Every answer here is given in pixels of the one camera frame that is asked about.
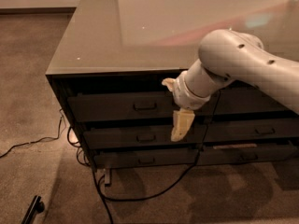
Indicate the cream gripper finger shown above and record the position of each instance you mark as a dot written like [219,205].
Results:
[182,122]
[169,83]

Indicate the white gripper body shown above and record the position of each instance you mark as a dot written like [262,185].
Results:
[183,94]

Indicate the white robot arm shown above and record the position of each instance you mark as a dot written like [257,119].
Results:
[225,56]

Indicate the grey drawer cabinet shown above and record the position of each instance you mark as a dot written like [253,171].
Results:
[119,46]

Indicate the metal cabinet leg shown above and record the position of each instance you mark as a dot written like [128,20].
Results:
[107,177]

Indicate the black object on floor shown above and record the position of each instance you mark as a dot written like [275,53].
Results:
[36,207]

